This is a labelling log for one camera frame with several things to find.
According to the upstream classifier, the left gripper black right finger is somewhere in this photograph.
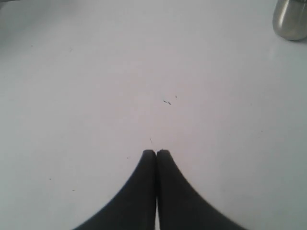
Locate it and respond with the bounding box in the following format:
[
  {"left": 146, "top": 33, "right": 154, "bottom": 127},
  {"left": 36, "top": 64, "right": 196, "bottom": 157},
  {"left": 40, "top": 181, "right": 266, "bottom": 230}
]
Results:
[{"left": 156, "top": 150, "right": 244, "bottom": 230}]

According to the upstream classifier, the stainless steel cup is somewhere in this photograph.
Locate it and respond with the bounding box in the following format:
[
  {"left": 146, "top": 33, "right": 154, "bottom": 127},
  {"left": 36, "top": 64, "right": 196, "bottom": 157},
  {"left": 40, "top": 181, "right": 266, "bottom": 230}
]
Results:
[{"left": 272, "top": 0, "right": 307, "bottom": 41}]

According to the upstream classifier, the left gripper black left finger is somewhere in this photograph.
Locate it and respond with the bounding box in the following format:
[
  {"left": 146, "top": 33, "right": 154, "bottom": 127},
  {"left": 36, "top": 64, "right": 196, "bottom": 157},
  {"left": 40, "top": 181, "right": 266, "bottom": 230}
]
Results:
[{"left": 76, "top": 150, "right": 156, "bottom": 230}]

